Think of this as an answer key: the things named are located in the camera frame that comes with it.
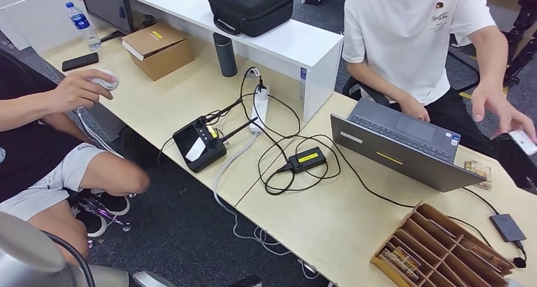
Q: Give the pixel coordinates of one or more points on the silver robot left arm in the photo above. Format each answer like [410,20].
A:
[25,251]

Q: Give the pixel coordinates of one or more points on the dark grey card reader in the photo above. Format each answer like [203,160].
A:
[507,228]

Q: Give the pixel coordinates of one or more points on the person's left forearm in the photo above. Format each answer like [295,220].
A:
[491,58]
[69,132]

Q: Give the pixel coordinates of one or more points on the white power strip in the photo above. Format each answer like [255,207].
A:
[259,113]

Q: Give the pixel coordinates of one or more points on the black adapter with yellow label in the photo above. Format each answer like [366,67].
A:
[309,160]

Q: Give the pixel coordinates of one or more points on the black bag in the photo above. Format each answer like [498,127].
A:
[138,148]

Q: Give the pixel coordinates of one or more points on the clear water bottle blue label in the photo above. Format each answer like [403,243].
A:
[80,22]

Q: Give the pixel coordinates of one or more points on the brown cardboard box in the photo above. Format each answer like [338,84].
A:
[160,41]

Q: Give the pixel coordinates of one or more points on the wooden card organiser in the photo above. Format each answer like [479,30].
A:
[400,230]

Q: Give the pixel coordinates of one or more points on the yellow floor tape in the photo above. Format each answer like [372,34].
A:
[465,95]

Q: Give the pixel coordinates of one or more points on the grey laptop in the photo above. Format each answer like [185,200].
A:
[398,159]

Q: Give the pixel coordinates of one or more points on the white ID card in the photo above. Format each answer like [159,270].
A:
[523,142]

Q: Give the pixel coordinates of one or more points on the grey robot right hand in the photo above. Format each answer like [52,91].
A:
[518,169]

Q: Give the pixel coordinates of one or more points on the white handheld device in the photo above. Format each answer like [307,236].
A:
[107,81]

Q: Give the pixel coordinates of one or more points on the person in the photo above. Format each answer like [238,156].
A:
[402,37]
[25,159]

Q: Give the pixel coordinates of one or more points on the black remote controller with antennas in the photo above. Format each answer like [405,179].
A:
[185,140]

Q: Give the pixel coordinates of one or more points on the black metal stand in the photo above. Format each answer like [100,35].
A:
[520,54]

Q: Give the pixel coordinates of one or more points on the black carrying case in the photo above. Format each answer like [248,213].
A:
[252,8]

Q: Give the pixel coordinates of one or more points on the chrome chair base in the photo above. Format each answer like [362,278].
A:
[102,213]

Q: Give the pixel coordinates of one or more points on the person's left hand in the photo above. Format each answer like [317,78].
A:
[497,102]

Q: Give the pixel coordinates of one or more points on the white partition panel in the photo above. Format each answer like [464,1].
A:
[33,20]

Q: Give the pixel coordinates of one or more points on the patterned room key card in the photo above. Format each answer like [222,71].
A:
[394,266]
[407,258]
[484,253]

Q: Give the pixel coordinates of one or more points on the black smartphone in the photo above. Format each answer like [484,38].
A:
[80,62]

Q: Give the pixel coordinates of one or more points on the black power plug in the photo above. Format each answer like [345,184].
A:
[261,85]

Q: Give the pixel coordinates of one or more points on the person's right hand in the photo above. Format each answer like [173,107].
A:
[413,108]
[77,90]

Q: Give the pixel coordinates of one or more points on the black monitor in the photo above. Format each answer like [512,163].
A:
[105,4]

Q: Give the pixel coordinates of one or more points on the white wall charger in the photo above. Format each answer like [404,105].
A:
[253,73]

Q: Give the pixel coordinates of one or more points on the white desk shelf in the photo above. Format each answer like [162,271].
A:
[293,41]

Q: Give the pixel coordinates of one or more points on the black office chair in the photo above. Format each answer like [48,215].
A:
[365,93]

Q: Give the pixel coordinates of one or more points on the dark thermos bottle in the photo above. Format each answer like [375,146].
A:
[226,56]

